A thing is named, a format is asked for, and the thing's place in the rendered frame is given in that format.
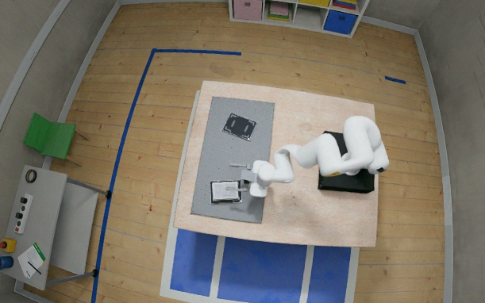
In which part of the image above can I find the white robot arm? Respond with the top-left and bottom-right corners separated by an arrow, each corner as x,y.
241,116 -> 389,189

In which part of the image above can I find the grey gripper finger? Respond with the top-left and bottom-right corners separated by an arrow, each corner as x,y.
229,163 -> 253,171
226,181 -> 252,192

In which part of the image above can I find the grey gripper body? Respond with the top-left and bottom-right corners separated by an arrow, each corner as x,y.
250,160 -> 269,198

